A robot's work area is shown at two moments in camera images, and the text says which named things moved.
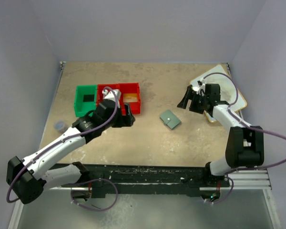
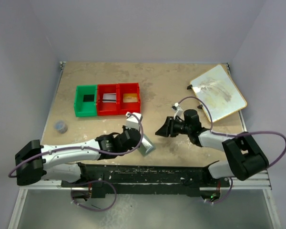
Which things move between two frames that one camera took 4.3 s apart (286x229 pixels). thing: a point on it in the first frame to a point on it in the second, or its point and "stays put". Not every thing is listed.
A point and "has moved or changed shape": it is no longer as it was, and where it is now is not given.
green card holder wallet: [170, 119] has moved or changed shape
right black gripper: [194, 101] to [169, 126]
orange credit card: [130, 98] stays put
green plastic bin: [85, 100] stays put
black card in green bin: [88, 98] stays put
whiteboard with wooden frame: [230, 91] stays put
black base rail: [145, 181] stays put
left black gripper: [123, 114] to [135, 142]
